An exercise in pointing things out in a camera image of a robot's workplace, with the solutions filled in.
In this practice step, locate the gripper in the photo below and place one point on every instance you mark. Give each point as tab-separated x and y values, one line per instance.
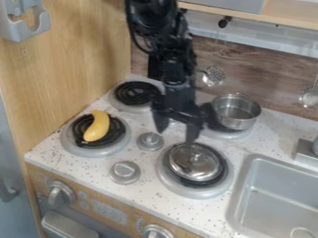
179	99

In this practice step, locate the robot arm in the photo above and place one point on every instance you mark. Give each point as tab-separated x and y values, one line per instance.
165	37

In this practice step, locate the silver pot lid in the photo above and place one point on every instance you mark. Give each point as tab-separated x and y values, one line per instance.
194	164

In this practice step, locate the silver pot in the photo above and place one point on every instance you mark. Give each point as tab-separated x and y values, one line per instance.
236	113

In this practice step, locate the silver hanging strainer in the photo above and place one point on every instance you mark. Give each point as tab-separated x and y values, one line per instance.
214	76

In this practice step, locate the yellow toy banana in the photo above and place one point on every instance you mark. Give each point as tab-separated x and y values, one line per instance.
98	127

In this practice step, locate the toy stove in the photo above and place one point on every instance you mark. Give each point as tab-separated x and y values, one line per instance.
97	145

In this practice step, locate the toy sink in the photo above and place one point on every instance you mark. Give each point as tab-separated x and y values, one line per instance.
275	198

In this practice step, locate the tap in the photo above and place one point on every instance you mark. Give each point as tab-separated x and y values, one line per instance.
307	148

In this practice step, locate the grey wall holder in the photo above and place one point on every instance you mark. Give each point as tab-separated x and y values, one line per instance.
22	21

